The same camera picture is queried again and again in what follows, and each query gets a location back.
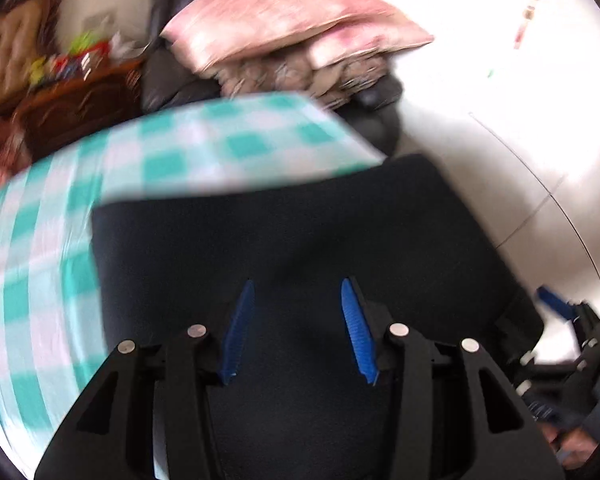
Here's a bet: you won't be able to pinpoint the black pants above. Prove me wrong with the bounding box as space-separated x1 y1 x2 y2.
90 152 546 480

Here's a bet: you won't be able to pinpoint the grey patterned cushion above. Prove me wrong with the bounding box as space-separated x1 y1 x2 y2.
215 52 396 111

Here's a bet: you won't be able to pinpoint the pink satin pillow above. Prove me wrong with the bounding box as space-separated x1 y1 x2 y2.
160 0 436 73

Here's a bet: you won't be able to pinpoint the dark wooden nightstand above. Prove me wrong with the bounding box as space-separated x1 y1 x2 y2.
12 57 146 161

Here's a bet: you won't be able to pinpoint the tan tufted leather headboard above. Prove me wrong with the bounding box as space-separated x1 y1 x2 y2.
0 0 66 116

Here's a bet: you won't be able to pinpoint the black leather chair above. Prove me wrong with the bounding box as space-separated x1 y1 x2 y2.
140 0 406 153

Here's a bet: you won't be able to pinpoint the green checkered bed sheet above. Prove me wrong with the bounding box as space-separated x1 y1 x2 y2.
0 92 386 461

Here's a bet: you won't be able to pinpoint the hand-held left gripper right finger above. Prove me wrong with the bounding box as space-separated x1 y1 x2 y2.
340 276 566 480

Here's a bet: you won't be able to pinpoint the pile of colourful small packets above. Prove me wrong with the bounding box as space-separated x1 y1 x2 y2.
27 30 126 91

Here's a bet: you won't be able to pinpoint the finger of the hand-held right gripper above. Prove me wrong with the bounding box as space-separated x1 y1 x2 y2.
536 286 600 338

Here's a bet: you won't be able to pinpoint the person's right hand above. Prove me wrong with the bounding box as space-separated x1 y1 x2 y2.
545 422 600 467

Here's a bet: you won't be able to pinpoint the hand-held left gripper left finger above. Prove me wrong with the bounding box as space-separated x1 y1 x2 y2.
34 279 257 480

